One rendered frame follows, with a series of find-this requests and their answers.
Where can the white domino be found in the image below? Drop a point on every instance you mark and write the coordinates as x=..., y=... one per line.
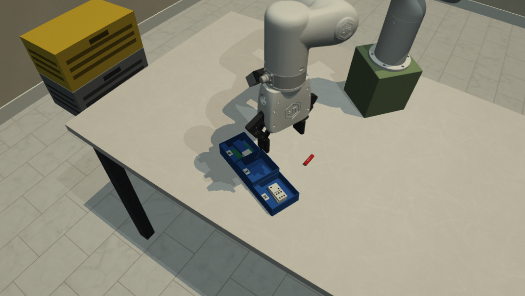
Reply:
x=277, y=192

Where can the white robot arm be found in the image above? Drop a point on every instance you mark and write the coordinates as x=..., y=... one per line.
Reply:
x=292, y=27

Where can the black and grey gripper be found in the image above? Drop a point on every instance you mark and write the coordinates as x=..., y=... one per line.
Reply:
x=279, y=109

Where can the red aaa battery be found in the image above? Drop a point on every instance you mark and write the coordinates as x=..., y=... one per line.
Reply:
x=308, y=160

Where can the blue rack of bins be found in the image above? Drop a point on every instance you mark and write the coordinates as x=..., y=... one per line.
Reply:
x=258, y=171

